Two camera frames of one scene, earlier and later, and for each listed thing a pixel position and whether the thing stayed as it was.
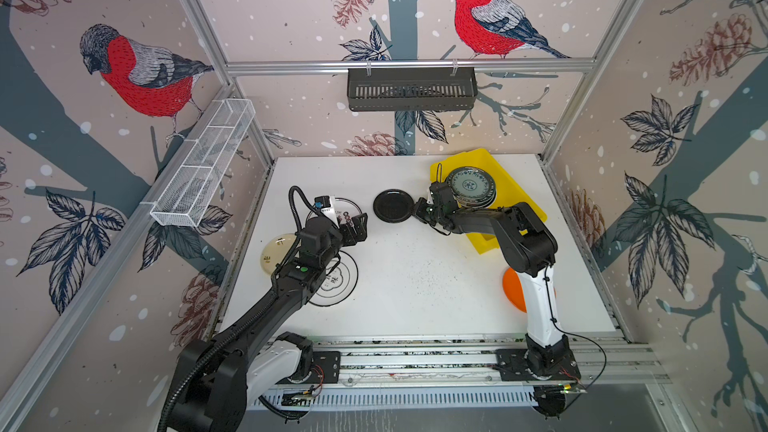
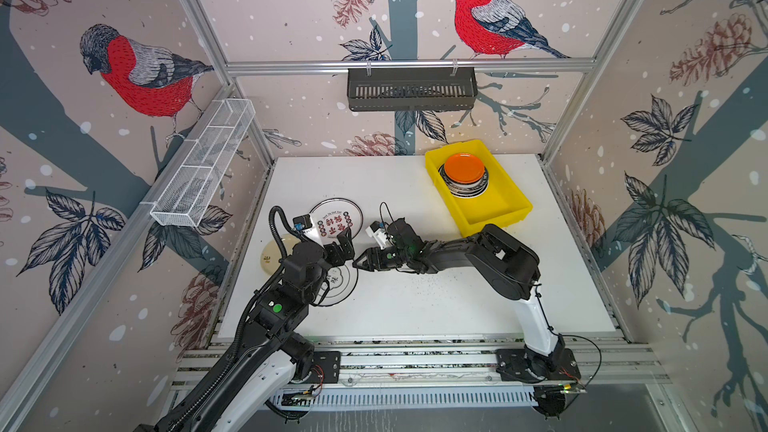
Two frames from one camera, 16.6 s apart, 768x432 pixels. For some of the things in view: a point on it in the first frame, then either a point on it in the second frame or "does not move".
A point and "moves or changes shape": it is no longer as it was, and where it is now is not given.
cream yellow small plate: x=274 y=250 does not move
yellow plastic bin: x=507 y=190 moves or changes shape
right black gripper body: x=430 y=212 to x=404 y=255
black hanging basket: x=412 y=91 does not move
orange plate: x=514 y=289 moves or changes shape
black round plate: x=393 y=205 to x=462 y=189
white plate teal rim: x=340 y=279 does not move
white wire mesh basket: x=203 y=159 does not move
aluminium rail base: x=453 y=372 does not move
